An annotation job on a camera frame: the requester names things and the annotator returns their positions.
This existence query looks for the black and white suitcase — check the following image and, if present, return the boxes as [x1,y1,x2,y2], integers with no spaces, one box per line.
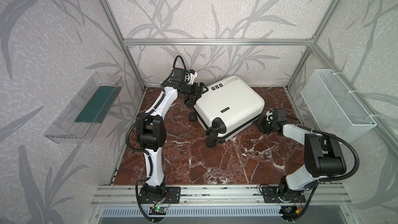
[189,75,265,147]

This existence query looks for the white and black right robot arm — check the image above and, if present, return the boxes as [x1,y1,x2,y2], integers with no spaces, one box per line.
[254,108,347,203]

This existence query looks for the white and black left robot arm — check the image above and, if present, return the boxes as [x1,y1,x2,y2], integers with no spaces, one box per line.
[135,68,208,199]

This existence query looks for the pink object in basket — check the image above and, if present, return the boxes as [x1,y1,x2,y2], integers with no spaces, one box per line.
[323,127,337,136]

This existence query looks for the green board in shelf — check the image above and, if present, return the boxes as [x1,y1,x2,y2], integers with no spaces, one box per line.
[75,86,122,123]

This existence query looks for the left green circuit board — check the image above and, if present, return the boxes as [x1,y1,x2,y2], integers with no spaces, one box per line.
[148,206,168,216]

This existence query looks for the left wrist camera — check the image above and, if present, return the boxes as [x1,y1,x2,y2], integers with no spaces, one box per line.
[186,69,198,85]

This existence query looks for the white wire mesh basket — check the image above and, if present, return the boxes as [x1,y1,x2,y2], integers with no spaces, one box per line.
[294,69,377,143]

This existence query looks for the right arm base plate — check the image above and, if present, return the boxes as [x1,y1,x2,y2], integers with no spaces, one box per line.
[259,185,306,204]

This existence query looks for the left black corrugated cable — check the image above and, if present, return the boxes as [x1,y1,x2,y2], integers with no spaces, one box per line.
[125,55,189,223]

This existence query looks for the black corrugated cable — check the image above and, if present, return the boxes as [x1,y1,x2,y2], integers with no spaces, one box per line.
[125,55,189,223]
[285,114,360,223]

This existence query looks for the right black corrugated cable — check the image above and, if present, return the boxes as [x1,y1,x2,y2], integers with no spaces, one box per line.
[285,114,360,223]

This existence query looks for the right circuit board with wires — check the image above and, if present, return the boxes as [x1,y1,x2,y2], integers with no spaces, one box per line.
[279,206,303,216]

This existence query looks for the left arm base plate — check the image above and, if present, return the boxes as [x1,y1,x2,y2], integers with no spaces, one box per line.
[138,185,181,204]

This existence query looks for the clear plastic wall shelf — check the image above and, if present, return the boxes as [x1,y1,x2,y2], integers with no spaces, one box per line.
[44,72,124,144]

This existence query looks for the aluminium front rail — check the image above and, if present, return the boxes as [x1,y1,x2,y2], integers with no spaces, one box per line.
[90,184,352,207]

